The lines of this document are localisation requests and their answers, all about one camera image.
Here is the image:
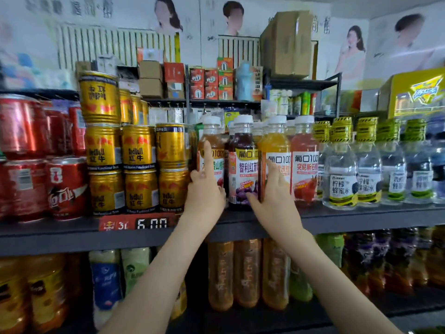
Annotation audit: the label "white green label bottle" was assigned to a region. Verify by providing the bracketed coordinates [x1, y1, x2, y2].
[121, 247, 153, 298]

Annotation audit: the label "purple label fruit drink bottle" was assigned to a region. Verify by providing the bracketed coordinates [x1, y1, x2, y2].
[345, 231, 378, 298]
[370, 229, 394, 293]

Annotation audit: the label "person's right hand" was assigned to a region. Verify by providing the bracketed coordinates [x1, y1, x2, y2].
[247, 160, 305, 239]

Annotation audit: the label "stack of red cartons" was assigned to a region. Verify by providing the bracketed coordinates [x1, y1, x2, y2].
[188, 58, 235, 102]

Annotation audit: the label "amber tea bottle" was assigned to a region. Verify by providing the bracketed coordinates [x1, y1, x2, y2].
[207, 240, 236, 312]
[233, 238, 264, 309]
[262, 238, 292, 311]

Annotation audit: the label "white wall radiator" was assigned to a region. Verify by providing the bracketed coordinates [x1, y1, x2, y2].
[217, 36, 262, 68]

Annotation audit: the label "wall poster with people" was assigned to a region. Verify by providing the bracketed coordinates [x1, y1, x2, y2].
[0, 0, 445, 91]

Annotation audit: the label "stack of gold Red Bull cans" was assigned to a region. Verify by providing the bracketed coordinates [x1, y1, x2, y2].
[78, 71, 191, 216]

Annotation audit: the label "red fruit juice bottle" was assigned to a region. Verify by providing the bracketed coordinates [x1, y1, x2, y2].
[291, 115, 320, 205]

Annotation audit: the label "person's left hand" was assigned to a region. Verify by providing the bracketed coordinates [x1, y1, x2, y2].
[182, 140, 227, 235]

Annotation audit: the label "green drink bottle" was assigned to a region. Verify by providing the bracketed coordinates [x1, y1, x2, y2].
[316, 233, 346, 270]
[290, 261, 314, 302]

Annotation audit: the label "small brown cardboard box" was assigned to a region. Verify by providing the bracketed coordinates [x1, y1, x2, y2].
[75, 60, 94, 77]

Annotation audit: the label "light blue plastic jug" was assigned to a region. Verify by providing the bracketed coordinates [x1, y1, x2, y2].
[234, 62, 254, 102]

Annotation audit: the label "large cardboard box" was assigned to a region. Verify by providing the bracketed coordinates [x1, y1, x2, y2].
[261, 10, 316, 79]

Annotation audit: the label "white blue drink bottle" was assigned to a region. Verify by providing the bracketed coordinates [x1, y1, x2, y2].
[89, 249, 125, 330]

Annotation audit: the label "row of small coloured bottles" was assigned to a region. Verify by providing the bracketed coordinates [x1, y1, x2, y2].
[266, 90, 322, 117]

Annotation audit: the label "person's right forearm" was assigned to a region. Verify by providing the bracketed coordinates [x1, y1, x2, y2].
[278, 226, 404, 334]

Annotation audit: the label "dark grey metal shelf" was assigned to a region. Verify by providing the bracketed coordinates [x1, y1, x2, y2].
[0, 69, 445, 334]

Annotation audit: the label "white cardboard boxes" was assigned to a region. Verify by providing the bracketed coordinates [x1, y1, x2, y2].
[94, 53, 140, 93]

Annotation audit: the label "group of red soda cans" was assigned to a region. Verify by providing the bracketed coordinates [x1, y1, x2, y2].
[0, 94, 89, 223]

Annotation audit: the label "orange juice bottle white cap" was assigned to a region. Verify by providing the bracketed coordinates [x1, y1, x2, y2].
[261, 115, 292, 200]

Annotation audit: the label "dark grape juice bottle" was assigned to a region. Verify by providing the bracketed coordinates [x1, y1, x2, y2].
[228, 115, 260, 206]

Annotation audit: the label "yellow carton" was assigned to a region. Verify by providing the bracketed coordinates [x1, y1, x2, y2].
[379, 67, 445, 120]

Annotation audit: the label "person's left forearm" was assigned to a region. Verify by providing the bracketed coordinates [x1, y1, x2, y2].
[101, 226, 220, 334]

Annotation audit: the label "red price tag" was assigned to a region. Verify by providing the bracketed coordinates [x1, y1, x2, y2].
[99, 212, 179, 232]

